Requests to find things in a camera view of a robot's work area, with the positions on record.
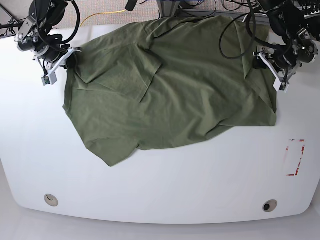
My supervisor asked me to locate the aluminium frame stand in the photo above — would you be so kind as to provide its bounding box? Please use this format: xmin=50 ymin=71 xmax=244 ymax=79
xmin=156 ymin=0 xmax=181 ymax=18

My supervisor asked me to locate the red tape rectangle marking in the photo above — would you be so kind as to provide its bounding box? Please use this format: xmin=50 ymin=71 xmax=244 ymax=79
xmin=283 ymin=139 xmax=306 ymax=177

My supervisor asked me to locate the right grey table grommet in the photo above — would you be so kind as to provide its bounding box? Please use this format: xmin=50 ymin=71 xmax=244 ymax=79
xmin=262 ymin=199 xmax=278 ymax=213

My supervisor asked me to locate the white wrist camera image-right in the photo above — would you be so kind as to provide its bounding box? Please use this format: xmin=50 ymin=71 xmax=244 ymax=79
xmin=273 ymin=78 xmax=290 ymax=93

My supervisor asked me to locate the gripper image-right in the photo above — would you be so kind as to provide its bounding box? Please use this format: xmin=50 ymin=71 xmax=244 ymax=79
xmin=252 ymin=46 xmax=304 ymax=84

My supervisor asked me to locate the yellow cable on floor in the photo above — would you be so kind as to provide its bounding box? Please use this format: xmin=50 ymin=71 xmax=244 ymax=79
xmin=79 ymin=9 xmax=127 ymax=27

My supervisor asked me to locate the left grey table grommet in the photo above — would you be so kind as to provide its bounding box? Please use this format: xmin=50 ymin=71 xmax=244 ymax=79
xmin=44 ymin=194 xmax=59 ymax=207

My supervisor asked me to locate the black tripod leg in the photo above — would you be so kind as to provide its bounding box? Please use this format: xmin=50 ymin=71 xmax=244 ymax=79
xmin=0 ymin=0 xmax=28 ymax=38

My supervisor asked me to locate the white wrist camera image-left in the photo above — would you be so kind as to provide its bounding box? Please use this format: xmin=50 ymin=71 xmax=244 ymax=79
xmin=41 ymin=72 xmax=57 ymax=86

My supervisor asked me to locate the grey table grommet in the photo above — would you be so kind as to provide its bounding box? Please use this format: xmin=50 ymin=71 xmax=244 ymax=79
xmin=44 ymin=194 xmax=59 ymax=207
xmin=262 ymin=199 xmax=278 ymax=213

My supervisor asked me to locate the black loose cable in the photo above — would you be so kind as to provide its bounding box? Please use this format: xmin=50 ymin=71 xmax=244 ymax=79
xmin=219 ymin=0 xmax=257 ymax=60

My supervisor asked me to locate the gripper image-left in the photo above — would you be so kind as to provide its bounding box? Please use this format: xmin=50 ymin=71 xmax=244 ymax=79
xmin=33 ymin=46 xmax=83 ymax=75

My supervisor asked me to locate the olive green T-shirt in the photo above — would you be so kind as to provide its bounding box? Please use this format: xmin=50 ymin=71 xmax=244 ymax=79
xmin=63 ymin=16 xmax=277 ymax=167

